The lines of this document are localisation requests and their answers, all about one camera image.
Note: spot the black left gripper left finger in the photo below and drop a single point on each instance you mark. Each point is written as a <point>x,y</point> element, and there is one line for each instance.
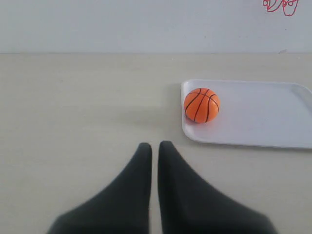
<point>121,208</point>

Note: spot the small orange basketball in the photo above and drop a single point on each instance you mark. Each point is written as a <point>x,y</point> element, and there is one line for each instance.
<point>201,105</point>

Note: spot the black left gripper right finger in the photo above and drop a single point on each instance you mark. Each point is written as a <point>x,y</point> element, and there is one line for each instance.
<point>190,205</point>

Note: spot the white plastic tray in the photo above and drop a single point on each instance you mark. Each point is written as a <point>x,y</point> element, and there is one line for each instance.
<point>254,113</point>

